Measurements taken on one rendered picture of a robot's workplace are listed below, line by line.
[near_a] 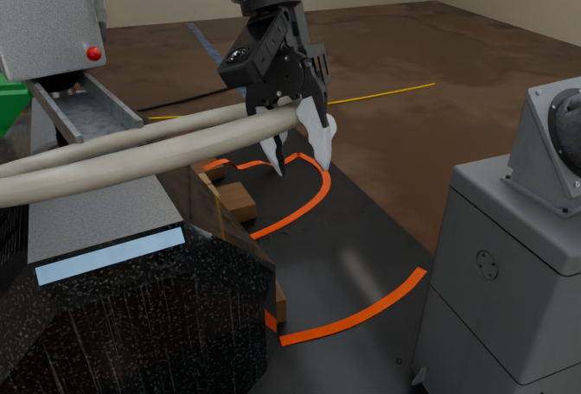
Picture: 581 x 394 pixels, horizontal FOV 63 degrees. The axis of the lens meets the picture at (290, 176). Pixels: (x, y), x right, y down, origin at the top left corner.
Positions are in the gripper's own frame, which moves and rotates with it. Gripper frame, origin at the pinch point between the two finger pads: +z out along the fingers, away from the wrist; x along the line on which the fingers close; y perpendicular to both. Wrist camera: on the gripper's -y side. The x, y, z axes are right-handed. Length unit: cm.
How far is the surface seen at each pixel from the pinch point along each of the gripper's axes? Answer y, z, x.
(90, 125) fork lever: 17, -10, 54
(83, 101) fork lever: 27, -15, 65
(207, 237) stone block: 35, 23, 48
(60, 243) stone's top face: 12, 14, 69
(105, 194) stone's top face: 31, 8, 73
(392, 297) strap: 123, 89, 36
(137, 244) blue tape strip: 21, 18, 56
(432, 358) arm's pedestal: 85, 89, 13
